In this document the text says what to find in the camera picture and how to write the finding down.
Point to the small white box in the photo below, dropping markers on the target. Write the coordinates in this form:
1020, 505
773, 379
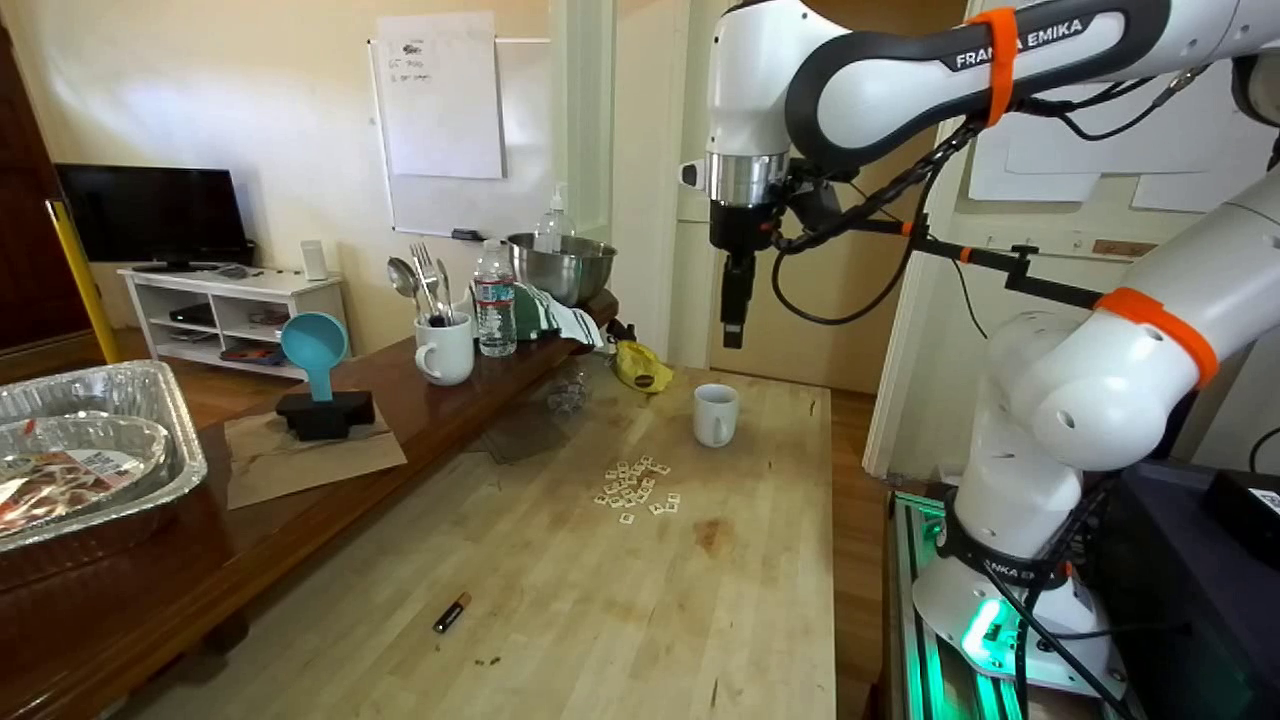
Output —
312, 258

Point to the white flipchart paper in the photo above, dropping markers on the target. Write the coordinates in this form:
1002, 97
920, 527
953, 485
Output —
443, 103

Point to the white partition panel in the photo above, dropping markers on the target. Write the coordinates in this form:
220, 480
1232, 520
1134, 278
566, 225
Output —
920, 400

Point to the yellow soft object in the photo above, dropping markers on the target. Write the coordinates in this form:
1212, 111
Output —
647, 369

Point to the aluminium frame rail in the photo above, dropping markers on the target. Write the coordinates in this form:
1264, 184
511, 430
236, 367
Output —
920, 641

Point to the brown cardboard sheet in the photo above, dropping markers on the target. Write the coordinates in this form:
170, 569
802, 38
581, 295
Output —
306, 465

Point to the clear bottle lying down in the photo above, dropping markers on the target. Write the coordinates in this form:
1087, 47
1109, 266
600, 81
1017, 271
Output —
566, 396

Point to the black camera mount rod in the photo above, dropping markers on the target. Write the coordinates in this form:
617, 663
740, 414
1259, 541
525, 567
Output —
1014, 266

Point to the metal kitchen utensil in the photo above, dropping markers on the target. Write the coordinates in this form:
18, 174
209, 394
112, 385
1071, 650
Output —
407, 278
432, 275

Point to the dark wooden side table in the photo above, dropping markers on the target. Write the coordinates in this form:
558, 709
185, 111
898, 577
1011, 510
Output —
443, 405

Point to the dark wooden cabinet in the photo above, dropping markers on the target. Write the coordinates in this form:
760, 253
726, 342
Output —
26, 241

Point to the black flat television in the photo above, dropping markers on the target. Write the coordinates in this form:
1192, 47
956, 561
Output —
154, 212

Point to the yellow stick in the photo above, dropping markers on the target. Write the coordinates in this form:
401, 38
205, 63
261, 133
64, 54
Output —
81, 283

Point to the white wall whiteboard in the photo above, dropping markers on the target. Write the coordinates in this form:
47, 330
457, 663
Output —
525, 146

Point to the black controller box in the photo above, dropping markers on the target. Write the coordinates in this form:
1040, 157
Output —
1187, 613

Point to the crumpled foil inner tray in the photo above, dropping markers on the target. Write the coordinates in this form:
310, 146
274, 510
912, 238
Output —
81, 474

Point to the clear spray bottle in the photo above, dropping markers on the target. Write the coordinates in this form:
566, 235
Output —
552, 225

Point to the aluminium foil tray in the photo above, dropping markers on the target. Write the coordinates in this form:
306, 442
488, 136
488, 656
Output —
161, 400

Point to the white wall poster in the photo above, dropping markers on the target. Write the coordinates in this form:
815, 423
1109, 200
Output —
1053, 174

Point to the white green striped towel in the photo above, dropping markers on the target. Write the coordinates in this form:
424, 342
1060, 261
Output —
561, 316

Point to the black marker pen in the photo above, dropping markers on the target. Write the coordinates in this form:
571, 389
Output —
449, 613

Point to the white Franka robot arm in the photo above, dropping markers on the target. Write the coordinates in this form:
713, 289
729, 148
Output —
1107, 385

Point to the white mug with utensils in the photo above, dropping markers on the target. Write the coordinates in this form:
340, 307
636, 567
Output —
447, 353

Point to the white ceramic bowl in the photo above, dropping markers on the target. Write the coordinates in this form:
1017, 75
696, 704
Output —
718, 423

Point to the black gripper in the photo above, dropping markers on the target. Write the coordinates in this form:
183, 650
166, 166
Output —
746, 225

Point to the upright clear water bottle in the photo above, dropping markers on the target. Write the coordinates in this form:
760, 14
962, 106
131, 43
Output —
494, 307

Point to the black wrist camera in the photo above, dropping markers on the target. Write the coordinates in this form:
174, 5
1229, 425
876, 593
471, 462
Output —
808, 212

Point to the metal pot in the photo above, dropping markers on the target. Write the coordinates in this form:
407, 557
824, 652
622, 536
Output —
566, 266

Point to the white television shelf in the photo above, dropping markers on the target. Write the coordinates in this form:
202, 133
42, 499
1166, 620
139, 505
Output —
242, 295

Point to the black block base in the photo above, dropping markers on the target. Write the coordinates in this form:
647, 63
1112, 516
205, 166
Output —
326, 414

